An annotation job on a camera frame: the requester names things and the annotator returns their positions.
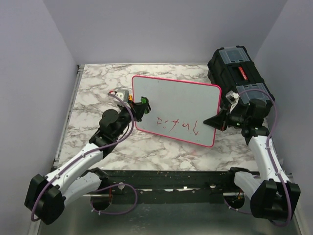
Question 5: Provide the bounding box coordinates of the pink framed whiteboard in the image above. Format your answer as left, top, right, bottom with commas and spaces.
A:
132, 75, 222, 147

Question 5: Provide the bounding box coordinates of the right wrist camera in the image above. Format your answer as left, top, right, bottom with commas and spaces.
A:
225, 91, 240, 112

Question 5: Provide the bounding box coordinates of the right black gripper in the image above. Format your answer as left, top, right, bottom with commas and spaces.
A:
204, 104, 250, 131

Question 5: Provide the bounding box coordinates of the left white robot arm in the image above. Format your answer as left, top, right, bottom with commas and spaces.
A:
24, 97, 151, 225

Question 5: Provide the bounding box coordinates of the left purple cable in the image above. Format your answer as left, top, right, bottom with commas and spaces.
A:
30, 93, 138, 221

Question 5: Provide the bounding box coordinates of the aluminium side rail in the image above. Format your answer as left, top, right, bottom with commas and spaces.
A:
53, 64, 85, 167

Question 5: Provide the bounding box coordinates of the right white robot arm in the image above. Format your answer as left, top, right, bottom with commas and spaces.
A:
204, 98, 301, 223

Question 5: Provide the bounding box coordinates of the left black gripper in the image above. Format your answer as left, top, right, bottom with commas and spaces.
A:
114, 100, 148, 139

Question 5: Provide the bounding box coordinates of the black plastic toolbox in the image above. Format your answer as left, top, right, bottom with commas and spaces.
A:
207, 46, 274, 117

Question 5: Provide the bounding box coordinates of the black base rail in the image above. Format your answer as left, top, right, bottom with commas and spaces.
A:
50, 167, 260, 205

